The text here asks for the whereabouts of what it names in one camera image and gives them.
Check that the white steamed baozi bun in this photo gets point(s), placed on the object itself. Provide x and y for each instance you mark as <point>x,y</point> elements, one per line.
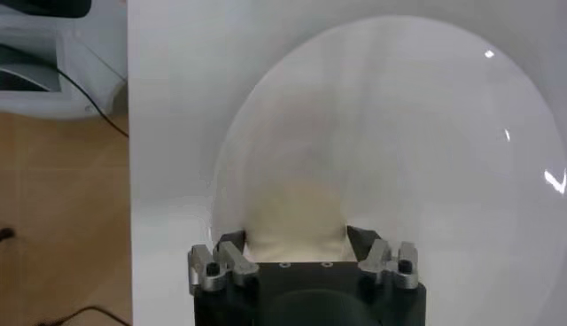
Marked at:
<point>297,221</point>

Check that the white round plate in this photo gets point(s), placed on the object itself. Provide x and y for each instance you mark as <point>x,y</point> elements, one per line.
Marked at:
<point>421,133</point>

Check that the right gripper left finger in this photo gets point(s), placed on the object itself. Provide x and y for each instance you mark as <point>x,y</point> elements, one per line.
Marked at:
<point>230,261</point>

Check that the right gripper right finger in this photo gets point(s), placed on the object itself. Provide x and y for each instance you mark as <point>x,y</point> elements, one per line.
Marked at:
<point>376,259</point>

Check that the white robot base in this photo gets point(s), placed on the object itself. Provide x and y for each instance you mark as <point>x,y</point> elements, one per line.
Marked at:
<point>44,102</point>

